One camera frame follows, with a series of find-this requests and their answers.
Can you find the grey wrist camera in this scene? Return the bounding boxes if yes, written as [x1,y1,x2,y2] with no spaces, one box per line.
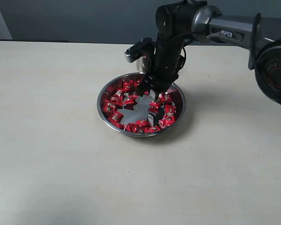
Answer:
[124,37,155,63]

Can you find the red wrapped candy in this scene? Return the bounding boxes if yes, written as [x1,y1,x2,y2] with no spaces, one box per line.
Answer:
[159,93,173,105]
[108,111,124,123]
[102,99,117,114]
[158,116,175,129]
[145,125,161,134]
[163,105,176,122]

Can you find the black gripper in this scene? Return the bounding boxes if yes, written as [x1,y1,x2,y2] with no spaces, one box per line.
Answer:
[135,35,185,101]

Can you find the small stainless steel cup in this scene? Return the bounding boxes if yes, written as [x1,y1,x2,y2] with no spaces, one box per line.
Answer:
[136,55,150,74]

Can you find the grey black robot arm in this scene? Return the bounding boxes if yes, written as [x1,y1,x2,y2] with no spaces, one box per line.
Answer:
[137,0,281,105]

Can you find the black cable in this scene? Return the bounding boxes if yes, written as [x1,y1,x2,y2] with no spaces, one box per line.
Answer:
[170,30,202,73]

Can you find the round stainless steel plate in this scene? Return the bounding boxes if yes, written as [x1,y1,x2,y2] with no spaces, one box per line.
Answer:
[97,73,186,137]

